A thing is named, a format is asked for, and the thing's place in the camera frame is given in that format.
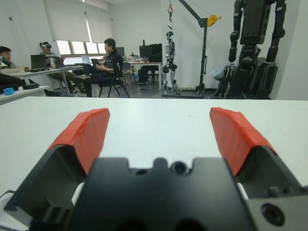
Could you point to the person with VR headset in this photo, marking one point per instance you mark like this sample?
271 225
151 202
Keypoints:
45 49

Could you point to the grey laptop with stickers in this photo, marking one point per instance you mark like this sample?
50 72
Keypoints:
57 62

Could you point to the large black humanoid robot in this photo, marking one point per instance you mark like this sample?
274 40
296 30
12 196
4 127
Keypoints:
255 24

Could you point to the round black bag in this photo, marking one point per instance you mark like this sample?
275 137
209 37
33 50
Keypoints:
9 87

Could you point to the open silver laptop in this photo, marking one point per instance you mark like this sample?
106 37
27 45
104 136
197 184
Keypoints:
85 59

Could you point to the long white office desk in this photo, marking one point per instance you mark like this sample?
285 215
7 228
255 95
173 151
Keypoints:
36 73

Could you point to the folded black chairs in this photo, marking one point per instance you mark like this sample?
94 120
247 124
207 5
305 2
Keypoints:
227 79

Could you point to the black hard case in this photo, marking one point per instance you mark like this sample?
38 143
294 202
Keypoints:
155 49

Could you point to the yellow winch reel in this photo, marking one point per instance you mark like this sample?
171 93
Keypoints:
213 20

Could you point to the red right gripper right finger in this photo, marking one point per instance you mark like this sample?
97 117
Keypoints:
235 139

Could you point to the window strip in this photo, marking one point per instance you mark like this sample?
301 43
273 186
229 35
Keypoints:
79 47

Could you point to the white roller blind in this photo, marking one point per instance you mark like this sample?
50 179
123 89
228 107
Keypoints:
67 19
99 26

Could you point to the white side table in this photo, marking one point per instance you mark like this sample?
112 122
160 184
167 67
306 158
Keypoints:
24 92

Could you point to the flat black pouch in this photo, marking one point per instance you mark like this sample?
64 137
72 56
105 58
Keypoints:
30 86

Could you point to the person seated behind desk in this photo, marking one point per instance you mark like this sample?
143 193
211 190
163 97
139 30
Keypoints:
144 73

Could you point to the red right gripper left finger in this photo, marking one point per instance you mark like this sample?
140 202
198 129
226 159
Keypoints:
81 139

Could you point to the black folding chair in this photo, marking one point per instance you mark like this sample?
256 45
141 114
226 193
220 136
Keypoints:
115 83

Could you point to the small dark monitor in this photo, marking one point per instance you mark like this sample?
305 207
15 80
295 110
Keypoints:
119 51

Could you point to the small silver humanoid robot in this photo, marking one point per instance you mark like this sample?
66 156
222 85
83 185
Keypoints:
169 57

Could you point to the black laptop on lap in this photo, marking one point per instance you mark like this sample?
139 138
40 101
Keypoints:
95 62

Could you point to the small blue box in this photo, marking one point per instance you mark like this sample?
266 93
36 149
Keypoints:
8 91

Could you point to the pale plastic bag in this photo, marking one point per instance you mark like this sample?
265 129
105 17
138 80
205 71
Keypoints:
217 73

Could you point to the black computer monitor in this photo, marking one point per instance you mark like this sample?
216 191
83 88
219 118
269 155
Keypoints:
144 51

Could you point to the long white bundle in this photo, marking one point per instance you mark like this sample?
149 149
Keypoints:
188 87

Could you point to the black crane hoist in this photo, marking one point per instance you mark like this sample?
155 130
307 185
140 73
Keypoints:
204 48

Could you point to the red crane hook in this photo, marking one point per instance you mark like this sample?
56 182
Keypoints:
170 9

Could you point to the person in beige jacket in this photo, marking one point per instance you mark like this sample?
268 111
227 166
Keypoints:
6 60

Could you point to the open black laptop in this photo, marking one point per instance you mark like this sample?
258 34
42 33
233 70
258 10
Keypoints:
38 61

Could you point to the white desk with monitors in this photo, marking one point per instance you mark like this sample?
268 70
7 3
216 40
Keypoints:
144 63

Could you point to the person in black jacket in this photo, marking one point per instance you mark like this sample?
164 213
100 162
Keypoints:
113 60

